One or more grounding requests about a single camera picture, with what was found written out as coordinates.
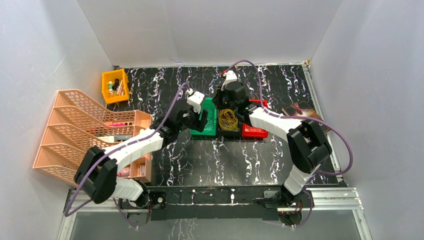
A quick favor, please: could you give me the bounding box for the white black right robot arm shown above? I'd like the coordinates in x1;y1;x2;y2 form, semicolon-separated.
212;81;332;207

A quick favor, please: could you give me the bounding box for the peach plastic file rack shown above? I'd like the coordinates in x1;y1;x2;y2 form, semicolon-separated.
32;89;152;187

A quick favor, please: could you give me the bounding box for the red plastic bin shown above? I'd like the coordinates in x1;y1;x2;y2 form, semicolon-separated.
241;98;269;139

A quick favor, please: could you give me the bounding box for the yellow plastic bin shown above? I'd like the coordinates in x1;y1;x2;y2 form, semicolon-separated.
101;69;130;105

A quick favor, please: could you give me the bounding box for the yellow green wire coil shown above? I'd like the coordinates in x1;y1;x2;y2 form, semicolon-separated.
219;108;239;132

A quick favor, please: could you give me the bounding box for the black plastic bin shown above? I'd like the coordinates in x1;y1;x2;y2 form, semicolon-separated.
216;108;242;138

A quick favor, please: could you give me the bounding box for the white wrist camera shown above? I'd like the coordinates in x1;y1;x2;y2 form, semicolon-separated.
186;88;206;114
221;70;238;91

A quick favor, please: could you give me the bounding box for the green plastic bin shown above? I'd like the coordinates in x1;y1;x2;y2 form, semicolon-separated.
189;97;217;137

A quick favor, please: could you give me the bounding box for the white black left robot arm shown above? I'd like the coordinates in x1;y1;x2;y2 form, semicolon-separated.
74;93;208;208

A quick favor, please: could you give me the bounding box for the aluminium table frame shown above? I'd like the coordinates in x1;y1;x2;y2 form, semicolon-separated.
56;62;360;240

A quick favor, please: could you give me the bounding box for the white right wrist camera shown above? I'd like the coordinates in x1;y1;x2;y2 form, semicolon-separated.
221;70;238;91

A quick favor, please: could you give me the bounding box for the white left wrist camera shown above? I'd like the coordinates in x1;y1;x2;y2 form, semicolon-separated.
186;88;206;114

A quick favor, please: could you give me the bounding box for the dark paperback book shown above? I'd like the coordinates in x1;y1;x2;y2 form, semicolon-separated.
281;101;323;121

